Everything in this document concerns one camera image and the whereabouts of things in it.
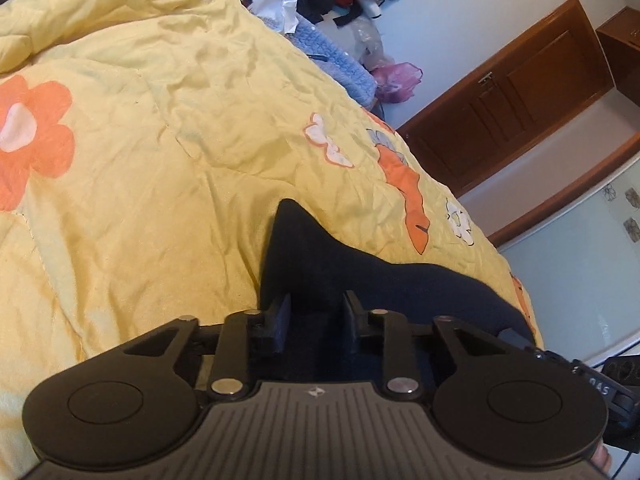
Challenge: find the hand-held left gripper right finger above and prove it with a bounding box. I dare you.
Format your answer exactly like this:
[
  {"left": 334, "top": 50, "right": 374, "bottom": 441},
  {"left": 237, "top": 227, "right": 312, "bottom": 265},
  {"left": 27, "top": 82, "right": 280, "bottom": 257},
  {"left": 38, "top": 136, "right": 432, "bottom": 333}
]
[{"left": 342, "top": 291, "right": 506, "bottom": 402}]

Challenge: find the brown wooden cabinet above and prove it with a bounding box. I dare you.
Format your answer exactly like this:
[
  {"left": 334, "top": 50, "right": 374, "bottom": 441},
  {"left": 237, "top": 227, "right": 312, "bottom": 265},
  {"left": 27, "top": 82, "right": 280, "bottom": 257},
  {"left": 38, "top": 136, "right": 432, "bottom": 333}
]
[{"left": 595, "top": 5, "right": 640, "bottom": 107}]

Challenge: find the blue knitted blanket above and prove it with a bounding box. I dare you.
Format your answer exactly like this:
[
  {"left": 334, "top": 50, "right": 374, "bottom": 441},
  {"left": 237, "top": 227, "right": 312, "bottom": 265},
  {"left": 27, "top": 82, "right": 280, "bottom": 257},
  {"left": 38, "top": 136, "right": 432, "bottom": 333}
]
[{"left": 292, "top": 14, "right": 378, "bottom": 109}]

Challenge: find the yellow floral blanket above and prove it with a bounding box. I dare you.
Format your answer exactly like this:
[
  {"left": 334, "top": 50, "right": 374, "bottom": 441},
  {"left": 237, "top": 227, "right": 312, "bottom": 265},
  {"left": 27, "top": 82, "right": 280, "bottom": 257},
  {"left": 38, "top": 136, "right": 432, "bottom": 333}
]
[{"left": 0, "top": 0, "right": 546, "bottom": 480}]

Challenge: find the person's right hand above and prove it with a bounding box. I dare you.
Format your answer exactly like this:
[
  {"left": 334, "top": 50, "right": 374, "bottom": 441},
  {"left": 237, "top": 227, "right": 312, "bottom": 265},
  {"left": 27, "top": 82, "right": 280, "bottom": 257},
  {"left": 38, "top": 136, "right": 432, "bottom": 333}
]
[{"left": 589, "top": 447, "right": 614, "bottom": 480}]

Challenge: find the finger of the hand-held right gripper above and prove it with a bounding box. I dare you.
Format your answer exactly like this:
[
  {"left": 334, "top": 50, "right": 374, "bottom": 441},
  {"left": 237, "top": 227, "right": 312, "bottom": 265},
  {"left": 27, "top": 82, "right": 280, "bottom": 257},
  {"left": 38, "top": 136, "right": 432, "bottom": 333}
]
[{"left": 495, "top": 329, "right": 543, "bottom": 356}]

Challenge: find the clear plastic bag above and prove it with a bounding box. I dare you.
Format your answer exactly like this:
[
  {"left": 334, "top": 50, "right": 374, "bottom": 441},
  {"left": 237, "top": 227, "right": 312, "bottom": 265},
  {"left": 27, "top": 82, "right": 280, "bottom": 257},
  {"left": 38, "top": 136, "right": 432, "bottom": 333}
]
[{"left": 349, "top": 16, "right": 390, "bottom": 69}]

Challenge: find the navy fleece garment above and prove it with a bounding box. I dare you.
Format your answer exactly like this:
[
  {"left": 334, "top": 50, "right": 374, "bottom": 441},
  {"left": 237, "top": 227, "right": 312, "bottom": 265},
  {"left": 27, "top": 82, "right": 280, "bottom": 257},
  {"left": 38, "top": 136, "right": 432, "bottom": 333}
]
[{"left": 257, "top": 198, "right": 536, "bottom": 383}]

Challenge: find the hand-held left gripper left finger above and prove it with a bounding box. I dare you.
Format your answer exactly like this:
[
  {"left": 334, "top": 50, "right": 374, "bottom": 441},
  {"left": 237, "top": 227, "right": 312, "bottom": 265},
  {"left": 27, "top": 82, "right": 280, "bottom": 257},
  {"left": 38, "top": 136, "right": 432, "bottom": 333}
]
[{"left": 122, "top": 294, "right": 293, "bottom": 402}]

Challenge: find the white plastic bag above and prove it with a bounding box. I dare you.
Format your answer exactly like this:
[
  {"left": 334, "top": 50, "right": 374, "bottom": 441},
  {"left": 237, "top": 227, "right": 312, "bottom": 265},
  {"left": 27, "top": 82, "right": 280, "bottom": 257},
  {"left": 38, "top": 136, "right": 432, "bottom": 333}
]
[{"left": 231, "top": 0, "right": 302, "bottom": 37}]

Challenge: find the pink plastic bag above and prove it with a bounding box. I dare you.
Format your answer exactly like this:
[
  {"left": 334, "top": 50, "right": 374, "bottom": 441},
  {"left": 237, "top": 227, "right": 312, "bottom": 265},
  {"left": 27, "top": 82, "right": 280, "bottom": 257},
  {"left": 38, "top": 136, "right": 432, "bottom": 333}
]
[{"left": 372, "top": 61, "right": 424, "bottom": 104}]

